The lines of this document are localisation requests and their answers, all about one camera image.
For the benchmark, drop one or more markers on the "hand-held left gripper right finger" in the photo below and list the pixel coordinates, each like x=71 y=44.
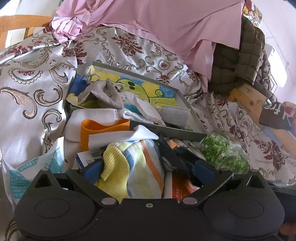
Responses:
x=204 y=171

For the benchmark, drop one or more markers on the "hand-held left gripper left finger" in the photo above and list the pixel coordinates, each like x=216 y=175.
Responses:
x=91 y=171

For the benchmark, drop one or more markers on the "grey tray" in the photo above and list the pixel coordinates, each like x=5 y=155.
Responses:
x=180 y=134

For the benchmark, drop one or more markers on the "striped yellow towel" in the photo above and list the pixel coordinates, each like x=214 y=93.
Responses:
x=138 y=166

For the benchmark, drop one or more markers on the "plain white cloth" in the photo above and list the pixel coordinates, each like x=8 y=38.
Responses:
x=76 y=120

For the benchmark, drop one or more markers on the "blue white carton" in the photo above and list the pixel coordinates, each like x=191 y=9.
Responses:
x=85 y=158

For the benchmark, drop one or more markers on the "bag of green pieces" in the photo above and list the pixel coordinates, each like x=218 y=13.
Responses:
x=219 y=150

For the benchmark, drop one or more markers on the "orange white packet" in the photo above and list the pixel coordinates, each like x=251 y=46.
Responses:
x=182 y=185

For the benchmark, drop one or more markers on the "dark striped sock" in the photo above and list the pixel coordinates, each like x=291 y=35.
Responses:
x=175 y=157

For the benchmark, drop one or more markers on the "grey face mask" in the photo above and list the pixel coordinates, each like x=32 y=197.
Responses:
x=175 y=115

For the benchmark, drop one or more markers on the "teal white plastic packet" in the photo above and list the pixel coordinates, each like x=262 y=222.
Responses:
x=20 y=176

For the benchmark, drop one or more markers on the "white blue printed washcloth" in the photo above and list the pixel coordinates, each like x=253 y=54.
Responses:
x=129 y=109

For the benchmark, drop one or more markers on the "white cotton pad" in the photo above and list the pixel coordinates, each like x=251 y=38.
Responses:
x=149 y=111

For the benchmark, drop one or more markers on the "dark garment with white letters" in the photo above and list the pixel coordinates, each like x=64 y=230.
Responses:
x=275 y=115

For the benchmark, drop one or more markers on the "colourful patchwork cloth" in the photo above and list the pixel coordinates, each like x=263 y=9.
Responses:
x=290 y=111

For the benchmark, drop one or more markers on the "floral bedspread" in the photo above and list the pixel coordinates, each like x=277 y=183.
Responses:
x=34 y=76

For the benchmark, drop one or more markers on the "olive quilted jacket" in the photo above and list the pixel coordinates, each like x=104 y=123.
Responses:
x=242 y=60

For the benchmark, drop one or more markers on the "pink sheet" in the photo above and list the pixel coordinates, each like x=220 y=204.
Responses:
x=161 y=23

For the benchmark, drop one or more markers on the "wooden bed frame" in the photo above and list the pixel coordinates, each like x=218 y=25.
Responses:
x=247 y=99

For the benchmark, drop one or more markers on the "wooden bed rail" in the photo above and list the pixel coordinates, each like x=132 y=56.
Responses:
x=18 y=23

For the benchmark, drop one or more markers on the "colourful wall poster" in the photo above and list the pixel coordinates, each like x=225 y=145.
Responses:
x=253 y=11

